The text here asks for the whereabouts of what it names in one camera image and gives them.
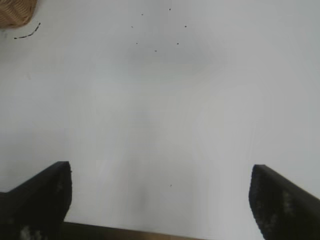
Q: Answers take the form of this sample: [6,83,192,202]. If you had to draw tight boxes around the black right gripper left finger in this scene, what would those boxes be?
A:
[0,161,74,240]

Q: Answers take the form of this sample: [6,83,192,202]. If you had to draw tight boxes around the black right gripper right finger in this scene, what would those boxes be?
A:
[248,163,320,240]

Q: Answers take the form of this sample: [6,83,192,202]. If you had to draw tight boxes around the brown woven wicker basket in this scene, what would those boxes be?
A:
[0,0,38,28]

